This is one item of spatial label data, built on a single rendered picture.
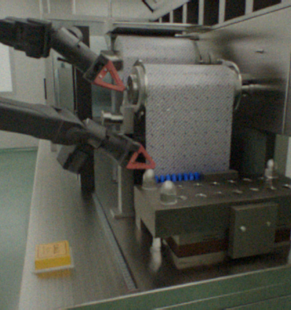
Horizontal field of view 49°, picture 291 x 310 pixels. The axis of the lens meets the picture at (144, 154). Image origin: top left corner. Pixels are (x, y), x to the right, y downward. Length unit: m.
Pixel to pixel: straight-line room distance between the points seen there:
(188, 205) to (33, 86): 5.78
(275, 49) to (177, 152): 0.35
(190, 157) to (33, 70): 5.60
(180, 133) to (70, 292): 0.44
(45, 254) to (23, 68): 5.72
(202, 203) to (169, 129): 0.23
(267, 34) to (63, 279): 0.75
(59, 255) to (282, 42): 0.70
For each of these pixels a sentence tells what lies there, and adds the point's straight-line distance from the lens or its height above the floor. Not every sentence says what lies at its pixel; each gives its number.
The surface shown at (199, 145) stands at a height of 1.11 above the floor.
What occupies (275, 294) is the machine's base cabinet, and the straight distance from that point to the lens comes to 0.78.
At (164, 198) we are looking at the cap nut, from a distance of 0.65.
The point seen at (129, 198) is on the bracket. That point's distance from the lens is 0.91.
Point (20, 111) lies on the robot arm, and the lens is 0.63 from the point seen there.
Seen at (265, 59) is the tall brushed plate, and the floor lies 1.33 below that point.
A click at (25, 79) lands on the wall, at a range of 6.32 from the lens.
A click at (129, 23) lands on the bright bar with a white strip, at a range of 1.09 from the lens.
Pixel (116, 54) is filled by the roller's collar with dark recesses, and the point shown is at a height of 1.35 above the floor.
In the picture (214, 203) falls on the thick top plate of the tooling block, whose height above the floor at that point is 1.03.
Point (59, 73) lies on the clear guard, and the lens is 1.78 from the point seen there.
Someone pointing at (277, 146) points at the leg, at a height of 1.06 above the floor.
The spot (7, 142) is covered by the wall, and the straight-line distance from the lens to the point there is 6.45.
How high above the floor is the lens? 1.27
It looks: 13 degrees down
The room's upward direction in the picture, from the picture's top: straight up
